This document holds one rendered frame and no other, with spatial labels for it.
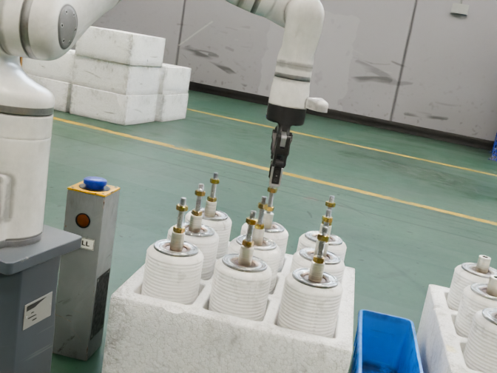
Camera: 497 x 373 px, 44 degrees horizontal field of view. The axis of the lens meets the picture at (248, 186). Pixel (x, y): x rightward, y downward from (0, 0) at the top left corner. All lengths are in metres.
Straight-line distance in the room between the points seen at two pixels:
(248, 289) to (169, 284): 0.13
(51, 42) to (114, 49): 3.04
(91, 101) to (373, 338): 2.91
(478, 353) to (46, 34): 0.77
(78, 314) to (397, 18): 5.37
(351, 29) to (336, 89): 0.59
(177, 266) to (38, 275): 0.24
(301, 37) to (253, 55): 5.44
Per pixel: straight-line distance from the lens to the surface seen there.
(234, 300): 1.01
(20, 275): 0.85
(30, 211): 0.85
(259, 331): 0.99
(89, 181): 1.10
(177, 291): 1.03
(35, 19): 0.79
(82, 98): 3.96
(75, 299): 1.16
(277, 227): 1.26
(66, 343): 1.20
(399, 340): 1.33
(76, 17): 0.85
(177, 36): 6.98
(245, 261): 1.02
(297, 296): 0.99
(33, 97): 0.82
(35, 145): 0.83
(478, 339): 1.05
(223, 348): 1.01
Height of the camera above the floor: 0.60
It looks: 13 degrees down
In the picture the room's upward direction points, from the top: 10 degrees clockwise
